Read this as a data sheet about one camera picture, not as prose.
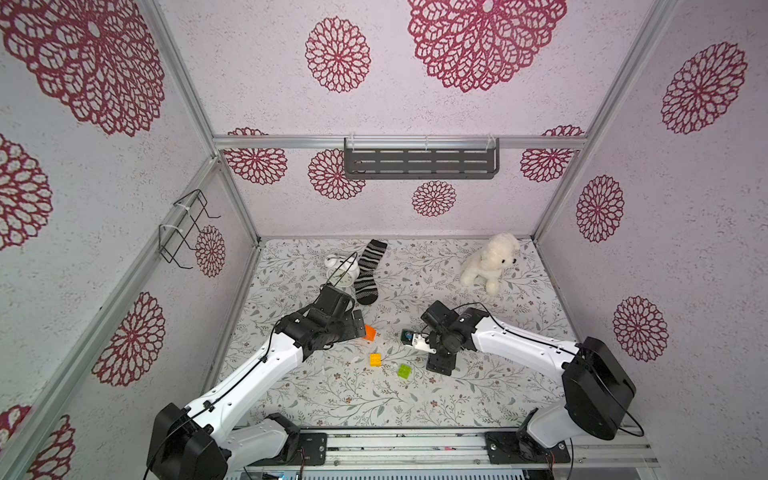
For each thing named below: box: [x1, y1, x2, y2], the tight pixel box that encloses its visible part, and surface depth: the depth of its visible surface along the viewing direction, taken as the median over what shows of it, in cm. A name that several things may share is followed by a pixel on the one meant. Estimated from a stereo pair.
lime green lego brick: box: [397, 364, 413, 380], surface depth 87 cm
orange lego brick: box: [362, 324, 377, 342], surface depth 97 cm
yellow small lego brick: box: [369, 353, 383, 367], surface depth 89 cm
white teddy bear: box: [460, 233, 521, 297], surface depth 95 cm
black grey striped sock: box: [354, 239, 388, 305], surface depth 112 cm
